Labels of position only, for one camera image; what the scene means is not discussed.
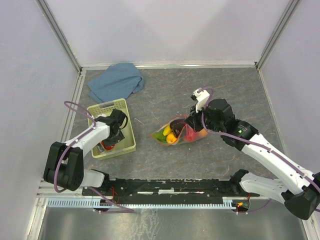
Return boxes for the red pepper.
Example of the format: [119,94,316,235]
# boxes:
[100,141,115,151]

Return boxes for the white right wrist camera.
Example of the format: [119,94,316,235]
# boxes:
[190,87,214,113]

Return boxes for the purple eggplant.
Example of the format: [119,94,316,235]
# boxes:
[169,118,186,129]

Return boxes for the clear zip top bag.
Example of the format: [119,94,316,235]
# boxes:
[150,114,208,146]

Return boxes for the small orange fruit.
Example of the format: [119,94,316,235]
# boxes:
[166,132,177,145]

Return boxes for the light blue cable duct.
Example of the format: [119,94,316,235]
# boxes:
[46,197,238,209]

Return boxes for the orange peach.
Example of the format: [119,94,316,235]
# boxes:
[198,128,208,138]

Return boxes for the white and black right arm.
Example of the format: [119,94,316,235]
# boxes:
[186,95,320,220]

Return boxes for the green lettuce leaves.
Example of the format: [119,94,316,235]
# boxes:
[151,131,167,143]

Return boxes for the dark purple fruit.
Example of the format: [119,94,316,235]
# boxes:
[172,125,185,138]

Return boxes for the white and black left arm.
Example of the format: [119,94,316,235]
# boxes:
[43,109,129,195]

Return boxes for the pale green perforated basket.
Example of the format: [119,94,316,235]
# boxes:
[87,98,136,160]

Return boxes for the red apple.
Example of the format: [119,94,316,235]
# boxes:
[183,125,200,143]

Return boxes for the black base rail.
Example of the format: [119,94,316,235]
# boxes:
[96,178,258,205]

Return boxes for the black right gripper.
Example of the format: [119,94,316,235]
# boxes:
[183,102,224,134]

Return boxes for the blue cloth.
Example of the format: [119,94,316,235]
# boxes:
[87,62,145,103]

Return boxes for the yellow banana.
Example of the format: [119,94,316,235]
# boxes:
[162,125,173,136]

